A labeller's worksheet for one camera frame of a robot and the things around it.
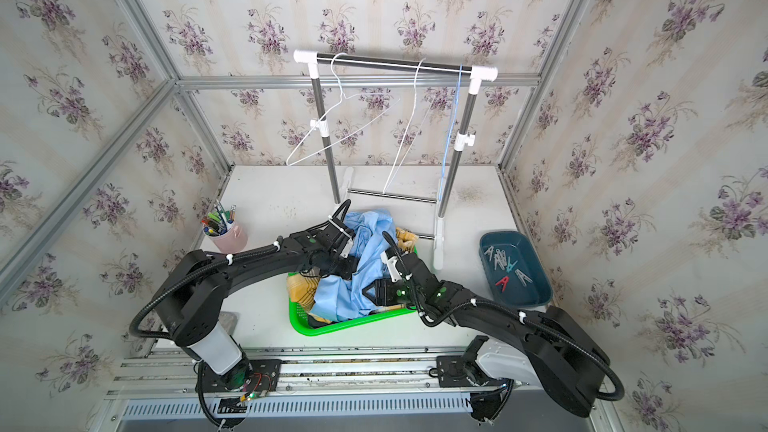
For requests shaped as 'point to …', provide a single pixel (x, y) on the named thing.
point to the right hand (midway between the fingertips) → (376, 291)
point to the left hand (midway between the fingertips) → (357, 275)
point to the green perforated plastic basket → (301, 322)
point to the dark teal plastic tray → (515, 275)
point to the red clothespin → (503, 282)
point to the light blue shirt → (339, 299)
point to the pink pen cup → (232, 241)
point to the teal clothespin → (509, 266)
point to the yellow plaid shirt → (302, 286)
